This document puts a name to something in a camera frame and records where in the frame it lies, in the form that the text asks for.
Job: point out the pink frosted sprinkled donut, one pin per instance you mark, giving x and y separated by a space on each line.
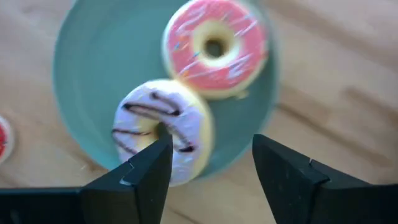
186 62

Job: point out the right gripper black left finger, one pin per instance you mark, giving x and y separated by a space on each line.
146 180

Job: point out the lavender donut with chocolate stripes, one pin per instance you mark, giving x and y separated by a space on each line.
192 124

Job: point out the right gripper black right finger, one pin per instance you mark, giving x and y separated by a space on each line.
289 180

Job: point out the teal round plate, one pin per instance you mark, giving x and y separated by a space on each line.
93 62

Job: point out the red frosted donut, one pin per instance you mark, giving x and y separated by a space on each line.
3 140

